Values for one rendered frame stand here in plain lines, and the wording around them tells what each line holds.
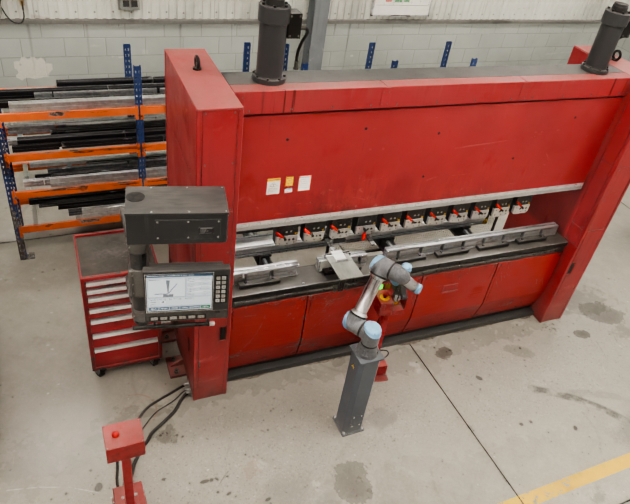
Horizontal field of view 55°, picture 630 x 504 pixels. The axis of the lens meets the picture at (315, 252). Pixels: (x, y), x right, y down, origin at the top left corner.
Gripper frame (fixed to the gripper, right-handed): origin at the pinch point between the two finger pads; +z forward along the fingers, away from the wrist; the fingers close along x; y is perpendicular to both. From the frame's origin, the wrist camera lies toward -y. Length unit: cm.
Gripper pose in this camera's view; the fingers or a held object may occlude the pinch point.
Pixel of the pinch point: (396, 301)
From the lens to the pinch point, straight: 453.7
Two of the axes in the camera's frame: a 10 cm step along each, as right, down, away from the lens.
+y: -2.4, -6.8, 6.9
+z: -1.5, 7.3, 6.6
